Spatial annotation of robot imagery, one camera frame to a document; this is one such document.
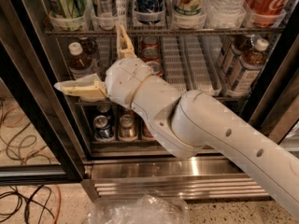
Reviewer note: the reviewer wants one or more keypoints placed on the green soda can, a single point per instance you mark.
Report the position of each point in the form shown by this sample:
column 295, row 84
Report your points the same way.
column 67, row 0

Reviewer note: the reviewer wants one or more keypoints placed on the clear plastic bin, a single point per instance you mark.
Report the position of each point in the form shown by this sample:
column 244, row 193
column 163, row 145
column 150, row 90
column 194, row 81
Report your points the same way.
column 146, row 209

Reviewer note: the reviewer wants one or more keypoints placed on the white empty shelf tray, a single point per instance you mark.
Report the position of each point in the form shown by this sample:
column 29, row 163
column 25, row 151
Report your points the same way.
column 175, row 63
column 122, row 48
column 203, row 73

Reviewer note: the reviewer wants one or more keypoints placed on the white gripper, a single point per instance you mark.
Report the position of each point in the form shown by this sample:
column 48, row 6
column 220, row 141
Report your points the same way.
column 124, row 78

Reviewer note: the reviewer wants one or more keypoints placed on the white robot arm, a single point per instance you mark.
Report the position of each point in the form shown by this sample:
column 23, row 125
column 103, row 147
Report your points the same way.
column 183, row 123

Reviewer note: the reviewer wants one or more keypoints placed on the front right tea bottle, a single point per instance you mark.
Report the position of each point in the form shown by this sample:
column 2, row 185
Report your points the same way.
column 248, row 67

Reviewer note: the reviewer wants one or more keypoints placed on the glass fridge door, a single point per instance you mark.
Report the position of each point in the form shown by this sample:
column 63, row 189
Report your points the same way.
column 31, row 62

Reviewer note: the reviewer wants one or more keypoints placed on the red can bottom shelf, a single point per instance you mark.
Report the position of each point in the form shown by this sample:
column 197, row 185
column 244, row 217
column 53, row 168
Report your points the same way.
column 146, row 132

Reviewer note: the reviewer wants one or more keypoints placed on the tea bottle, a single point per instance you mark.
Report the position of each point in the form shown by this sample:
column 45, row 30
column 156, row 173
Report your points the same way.
column 248, row 67
column 232, row 47
column 90, row 47
column 81, row 64

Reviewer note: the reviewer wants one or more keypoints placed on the rear right tea bottle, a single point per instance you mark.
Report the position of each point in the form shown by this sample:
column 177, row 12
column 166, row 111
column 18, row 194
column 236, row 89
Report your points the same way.
column 232, row 47

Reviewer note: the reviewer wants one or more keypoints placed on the front coca-cola can middle shelf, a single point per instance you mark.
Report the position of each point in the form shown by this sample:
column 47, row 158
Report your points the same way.
column 156, row 68

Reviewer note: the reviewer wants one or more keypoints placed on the blue can bottom shelf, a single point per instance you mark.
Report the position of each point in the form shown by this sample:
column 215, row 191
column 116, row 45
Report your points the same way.
column 102, row 127

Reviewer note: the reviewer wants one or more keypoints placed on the gold can bottom shelf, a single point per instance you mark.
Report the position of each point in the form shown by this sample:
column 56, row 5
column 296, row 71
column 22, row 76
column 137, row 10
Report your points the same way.
column 127, row 126

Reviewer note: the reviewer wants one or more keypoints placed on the rear left tea bottle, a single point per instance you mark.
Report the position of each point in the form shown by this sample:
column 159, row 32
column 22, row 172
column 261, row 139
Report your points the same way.
column 90, row 47

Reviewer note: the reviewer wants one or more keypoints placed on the front left tea bottle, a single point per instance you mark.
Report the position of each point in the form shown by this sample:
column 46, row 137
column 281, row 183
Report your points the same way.
column 81, row 64

